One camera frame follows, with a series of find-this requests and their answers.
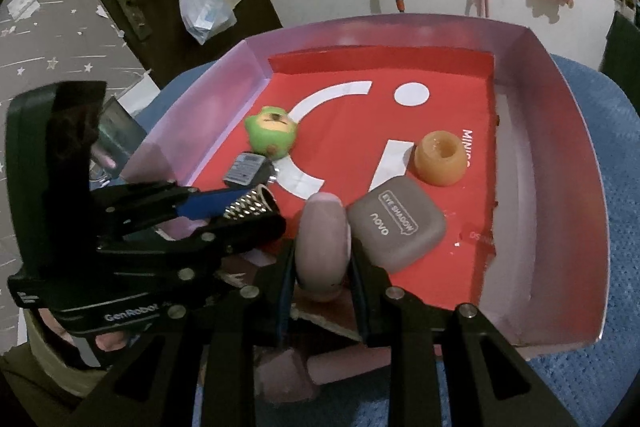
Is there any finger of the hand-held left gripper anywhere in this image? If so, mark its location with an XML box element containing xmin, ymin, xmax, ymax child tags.
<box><xmin>92</xmin><ymin>181</ymin><xmax>248</xmax><ymax>235</ymax></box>
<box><xmin>97</xmin><ymin>211</ymin><xmax>287</xmax><ymax>283</ymax></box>

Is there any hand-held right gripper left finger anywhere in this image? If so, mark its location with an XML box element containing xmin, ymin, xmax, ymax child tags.
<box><xmin>85</xmin><ymin>239</ymin><xmax>301</xmax><ymax>427</ymax></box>

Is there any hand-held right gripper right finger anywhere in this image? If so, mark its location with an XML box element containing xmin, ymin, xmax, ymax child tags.
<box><xmin>350</xmin><ymin>252</ymin><xmax>566</xmax><ymax>427</ymax></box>

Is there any gold studded cylinder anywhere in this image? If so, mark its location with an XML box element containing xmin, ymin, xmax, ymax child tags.
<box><xmin>222</xmin><ymin>186</ymin><xmax>282</xmax><ymax>223</ymax></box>

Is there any black bottle with label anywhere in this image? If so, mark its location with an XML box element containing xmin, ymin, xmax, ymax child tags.
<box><xmin>222</xmin><ymin>152</ymin><xmax>277</xmax><ymax>188</ymax></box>

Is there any mauve rounded compact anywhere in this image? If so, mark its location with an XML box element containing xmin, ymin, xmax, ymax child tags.
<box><xmin>295</xmin><ymin>193</ymin><xmax>351</xmax><ymax>303</ymax></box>

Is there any brown eyeshadow case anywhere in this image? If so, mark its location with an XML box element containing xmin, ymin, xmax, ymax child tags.
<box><xmin>346</xmin><ymin>176</ymin><xmax>447</xmax><ymax>268</ymax></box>

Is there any green capybara toy figure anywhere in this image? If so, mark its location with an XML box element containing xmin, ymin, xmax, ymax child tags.
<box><xmin>244</xmin><ymin>106</ymin><xmax>299</xmax><ymax>158</ymax></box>

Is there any pink cardboard box red base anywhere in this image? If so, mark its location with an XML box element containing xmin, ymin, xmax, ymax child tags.
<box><xmin>120</xmin><ymin>16</ymin><xmax>613</xmax><ymax>348</ymax></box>

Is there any amber translucent ring cup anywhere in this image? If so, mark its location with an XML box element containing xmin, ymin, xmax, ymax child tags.
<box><xmin>414</xmin><ymin>130</ymin><xmax>466</xmax><ymax>186</ymax></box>

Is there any person's left forearm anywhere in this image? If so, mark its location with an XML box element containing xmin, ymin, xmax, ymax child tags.
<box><xmin>0</xmin><ymin>307</ymin><xmax>111</xmax><ymax>408</ymax></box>

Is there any person's left hand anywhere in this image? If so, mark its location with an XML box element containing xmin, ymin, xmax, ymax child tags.
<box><xmin>36</xmin><ymin>307</ymin><xmax>128</xmax><ymax>353</ymax></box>

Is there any clear plastic bag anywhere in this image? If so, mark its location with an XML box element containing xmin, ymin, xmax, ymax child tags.
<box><xmin>179</xmin><ymin>0</ymin><xmax>237</xmax><ymax>45</ymax></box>

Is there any blue fleece table cover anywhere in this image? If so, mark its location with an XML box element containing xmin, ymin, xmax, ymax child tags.
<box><xmin>135</xmin><ymin>54</ymin><xmax>640</xmax><ymax>427</ymax></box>

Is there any dark green table cloth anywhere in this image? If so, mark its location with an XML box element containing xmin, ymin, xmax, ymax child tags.
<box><xmin>600</xmin><ymin>12</ymin><xmax>640</xmax><ymax>95</ymax></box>

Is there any metal door handle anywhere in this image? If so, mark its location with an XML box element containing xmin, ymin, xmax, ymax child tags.
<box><xmin>112</xmin><ymin>0</ymin><xmax>153</xmax><ymax>40</ymax></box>

